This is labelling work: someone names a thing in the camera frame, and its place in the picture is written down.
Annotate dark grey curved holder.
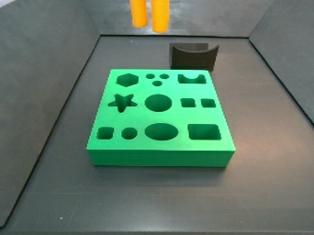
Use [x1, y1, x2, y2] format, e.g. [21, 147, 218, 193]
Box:
[170, 43, 219, 72]

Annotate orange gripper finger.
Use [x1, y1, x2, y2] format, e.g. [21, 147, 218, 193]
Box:
[130, 0, 147, 28]
[151, 0, 170, 33]

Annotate green shape sorter block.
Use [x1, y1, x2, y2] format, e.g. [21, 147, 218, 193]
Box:
[85, 69, 235, 167]

